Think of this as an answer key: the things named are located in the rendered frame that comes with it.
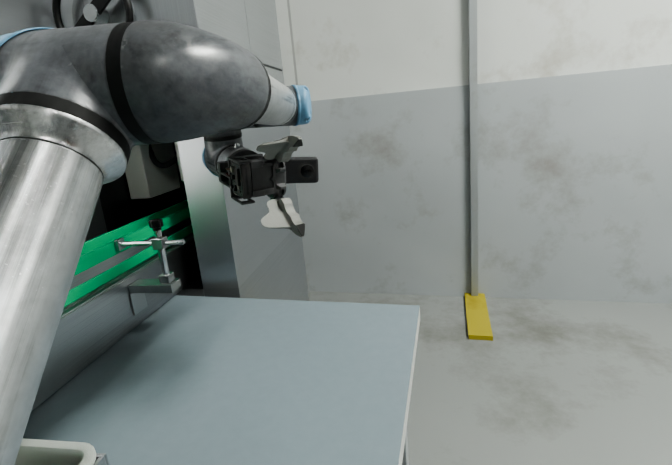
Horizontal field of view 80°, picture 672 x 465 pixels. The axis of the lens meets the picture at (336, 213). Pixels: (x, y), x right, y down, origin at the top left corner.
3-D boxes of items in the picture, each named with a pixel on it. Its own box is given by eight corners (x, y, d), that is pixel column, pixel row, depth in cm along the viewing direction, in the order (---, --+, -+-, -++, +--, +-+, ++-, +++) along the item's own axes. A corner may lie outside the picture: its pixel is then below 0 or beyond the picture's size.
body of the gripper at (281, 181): (243, 208, 64) (219, 191, 73) (291, 199, 68) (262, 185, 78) (240, 160, 61) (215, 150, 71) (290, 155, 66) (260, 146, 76)
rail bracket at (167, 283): (139, 306, 99) (119, 218, 94) (201, 306, 96) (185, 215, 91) (126, 315, 94) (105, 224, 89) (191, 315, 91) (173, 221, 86)
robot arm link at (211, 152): (195, 138, 83) (203, 177, 86) (211, 144, 75) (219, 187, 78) (231, 132, 87) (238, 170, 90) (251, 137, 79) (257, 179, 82)
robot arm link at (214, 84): (239, -8, 33) (310, 76, 80) (109, 4, 33) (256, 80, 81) (253, 136, 35) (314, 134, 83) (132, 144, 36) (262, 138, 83)
